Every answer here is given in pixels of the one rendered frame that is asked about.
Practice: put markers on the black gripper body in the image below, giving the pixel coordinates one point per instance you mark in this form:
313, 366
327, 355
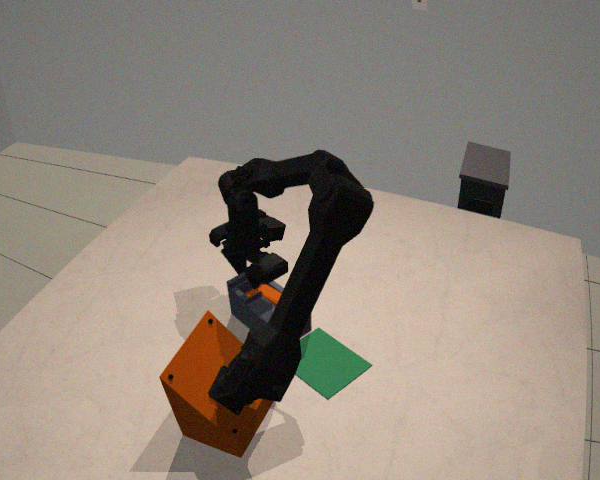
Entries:
246, 243

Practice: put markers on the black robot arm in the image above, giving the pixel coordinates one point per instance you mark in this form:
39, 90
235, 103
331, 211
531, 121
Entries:
339, 208

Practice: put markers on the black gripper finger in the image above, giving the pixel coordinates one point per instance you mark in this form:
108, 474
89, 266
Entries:
235, 261
250, 277

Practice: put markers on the orange l-shaped part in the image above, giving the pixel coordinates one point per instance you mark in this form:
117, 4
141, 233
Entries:
267, 292

